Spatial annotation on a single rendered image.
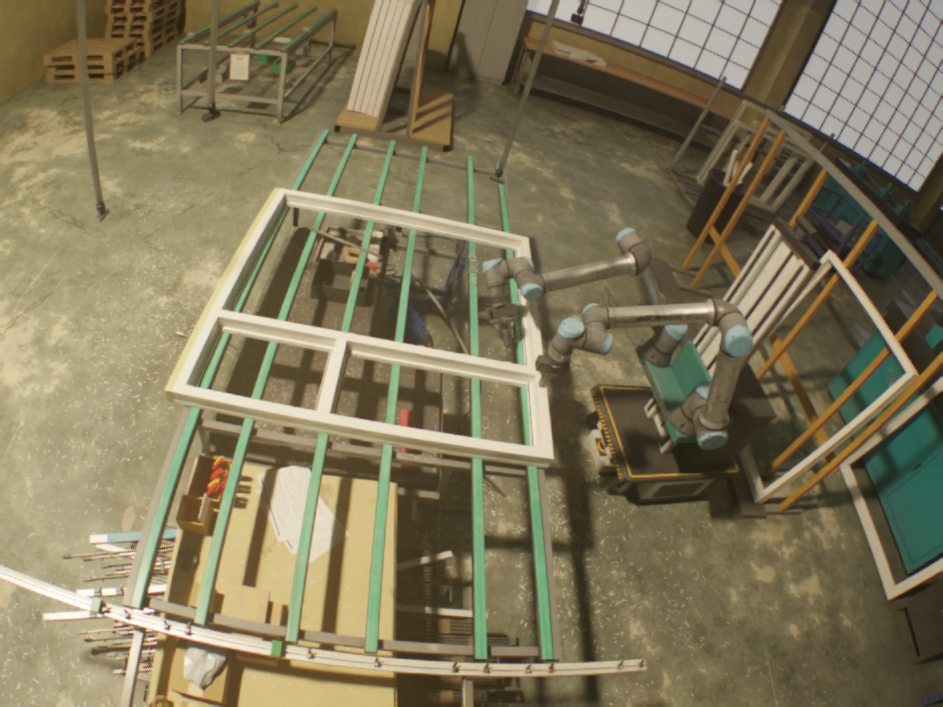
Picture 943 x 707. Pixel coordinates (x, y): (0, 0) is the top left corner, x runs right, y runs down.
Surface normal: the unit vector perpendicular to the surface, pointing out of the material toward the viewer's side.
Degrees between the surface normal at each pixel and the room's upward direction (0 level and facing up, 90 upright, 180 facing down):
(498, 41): 90
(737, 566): 0
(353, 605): 0
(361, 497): 0
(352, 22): 90
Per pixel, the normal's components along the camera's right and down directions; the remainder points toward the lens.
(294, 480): 0.25, -0.67
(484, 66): 0.01, 0.72
